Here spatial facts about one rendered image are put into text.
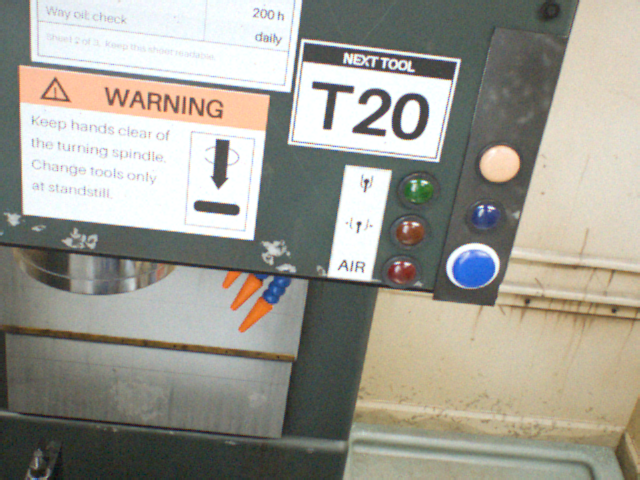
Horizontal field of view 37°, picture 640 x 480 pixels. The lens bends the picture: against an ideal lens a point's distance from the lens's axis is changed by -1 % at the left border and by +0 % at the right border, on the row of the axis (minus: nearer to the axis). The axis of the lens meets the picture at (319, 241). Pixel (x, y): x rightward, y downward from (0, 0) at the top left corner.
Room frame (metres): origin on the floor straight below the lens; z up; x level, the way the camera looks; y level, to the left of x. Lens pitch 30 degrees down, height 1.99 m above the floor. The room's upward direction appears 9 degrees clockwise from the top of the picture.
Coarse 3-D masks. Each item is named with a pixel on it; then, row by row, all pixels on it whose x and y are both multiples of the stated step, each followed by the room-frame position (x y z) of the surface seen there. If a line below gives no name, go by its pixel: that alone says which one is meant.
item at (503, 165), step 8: (488, 152) 0.56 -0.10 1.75; (496, 152) 0.56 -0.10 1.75; (504, 152) 0.56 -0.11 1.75; (512, 152) 0.56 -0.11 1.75; (488, 160) 0.56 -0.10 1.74; (496, 160) 0.56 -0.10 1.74; (504, 160) 0.56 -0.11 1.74; (512, 160) 0.56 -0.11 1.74; (480, 168) 0.56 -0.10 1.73; (488, 168) 0.56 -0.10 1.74; (496, 168) 0.56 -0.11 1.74; (504, 168) 0.56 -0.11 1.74; (512, 168) 0.56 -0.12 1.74; (488, 176) 0.56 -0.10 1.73; (496, 176) 0.56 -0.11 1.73; (504, 176) 0.56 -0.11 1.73; (512, 176) 0.56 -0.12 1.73
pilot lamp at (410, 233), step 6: (408, 222) 0.56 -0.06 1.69; (414, 222) 0.56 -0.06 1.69; (402, 228) 0.56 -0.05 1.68; (408, 228) 0.56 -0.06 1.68; (414, 228) 0.56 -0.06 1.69; (420, 228) 0.56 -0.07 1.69; (396, 234) 0.56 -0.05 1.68; (402, 234) 0.56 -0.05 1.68; (408, 234) 0.56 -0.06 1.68; (414, 234) 0.56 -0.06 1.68; (420, 234) 0.56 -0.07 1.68; (402, 240) 0.56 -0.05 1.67; (408, 240) 0.56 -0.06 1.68; (414, 240) 0.56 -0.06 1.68; (420, 240) 0.56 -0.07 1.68
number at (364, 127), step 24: (360, 96) 0.56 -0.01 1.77; (384, 96) 0.56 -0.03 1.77; (408, 96) 0.56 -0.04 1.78; (432, 96) 0.56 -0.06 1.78; (360, 120) 0.56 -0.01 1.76; (384, 120) 0.56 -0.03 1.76; (408, 120) 0.56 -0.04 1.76; (432, 120) 0.56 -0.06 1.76; (384, 144) 0.56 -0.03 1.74; (408, 144) 0.56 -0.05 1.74
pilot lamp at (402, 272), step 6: (396, 264) 0.56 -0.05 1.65; (402, 264) 0.56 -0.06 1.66; (408, 264) 0.56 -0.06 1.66; (390, 270) 0.56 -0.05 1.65; (396, 270) 0.56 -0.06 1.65; (402, 270) 0.56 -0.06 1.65; (408, 270) 0.56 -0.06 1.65; (414, 270) 0.56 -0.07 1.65; (390, 276) 0.56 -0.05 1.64; (396, 276) 0.56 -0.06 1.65; (402, 276) 0.56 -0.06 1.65; (408, 276) 0.56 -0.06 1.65; (414, 276) 0.56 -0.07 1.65; (396, 282) 0.56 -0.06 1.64; (402, 282) 0.56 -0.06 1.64; (408, 282) 0.56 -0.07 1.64
